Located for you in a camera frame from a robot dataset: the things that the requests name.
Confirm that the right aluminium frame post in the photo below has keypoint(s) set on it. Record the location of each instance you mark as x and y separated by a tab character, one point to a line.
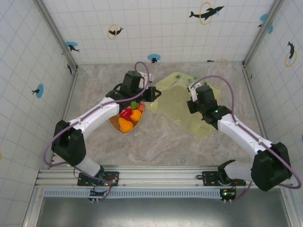
262	33

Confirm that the yellow-orange pear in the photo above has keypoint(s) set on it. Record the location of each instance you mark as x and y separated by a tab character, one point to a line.
125	125

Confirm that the left aluminium frame post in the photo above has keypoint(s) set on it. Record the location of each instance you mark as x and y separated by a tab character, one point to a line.
56	35

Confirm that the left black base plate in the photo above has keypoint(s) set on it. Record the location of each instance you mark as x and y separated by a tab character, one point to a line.
113	176

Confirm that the fish blue circle sticker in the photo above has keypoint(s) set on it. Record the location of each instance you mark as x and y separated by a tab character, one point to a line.
154	58

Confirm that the small circuit board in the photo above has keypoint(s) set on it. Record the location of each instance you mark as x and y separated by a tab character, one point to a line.
99	192
228	194

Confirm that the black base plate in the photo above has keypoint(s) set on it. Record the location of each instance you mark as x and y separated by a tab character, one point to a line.
210	177
113	176

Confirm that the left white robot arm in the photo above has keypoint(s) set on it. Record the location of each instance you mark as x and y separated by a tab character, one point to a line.
94	113

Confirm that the right small circuit board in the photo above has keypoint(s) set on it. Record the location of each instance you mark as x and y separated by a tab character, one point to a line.
228	194

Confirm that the heart-shaped wooden bowl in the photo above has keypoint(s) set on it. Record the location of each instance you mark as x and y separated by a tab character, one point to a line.
113	124

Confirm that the aluminium frame post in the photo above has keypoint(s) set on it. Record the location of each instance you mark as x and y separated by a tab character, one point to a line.
262	33
56	35

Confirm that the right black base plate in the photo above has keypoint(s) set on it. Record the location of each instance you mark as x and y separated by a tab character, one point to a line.
210	177

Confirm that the yellow-green avocado print plastic bag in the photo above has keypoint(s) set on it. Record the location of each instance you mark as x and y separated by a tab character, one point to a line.
175	101

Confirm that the orange tangerine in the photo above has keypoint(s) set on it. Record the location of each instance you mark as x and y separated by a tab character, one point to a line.
136	116

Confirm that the grey metal panel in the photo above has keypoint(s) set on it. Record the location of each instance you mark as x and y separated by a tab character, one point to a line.
163	212

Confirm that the left small circuit board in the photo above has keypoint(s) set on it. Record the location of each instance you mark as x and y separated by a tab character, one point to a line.
99	192

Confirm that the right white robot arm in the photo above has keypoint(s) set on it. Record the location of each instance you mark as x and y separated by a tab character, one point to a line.
243	134

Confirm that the shark blue circle sticker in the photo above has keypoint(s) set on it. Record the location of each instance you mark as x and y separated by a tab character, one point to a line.
72	46

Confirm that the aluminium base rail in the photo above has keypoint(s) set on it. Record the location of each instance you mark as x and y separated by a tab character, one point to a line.
154	176

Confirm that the green toy pepper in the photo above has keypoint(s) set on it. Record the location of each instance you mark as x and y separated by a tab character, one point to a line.
134	105

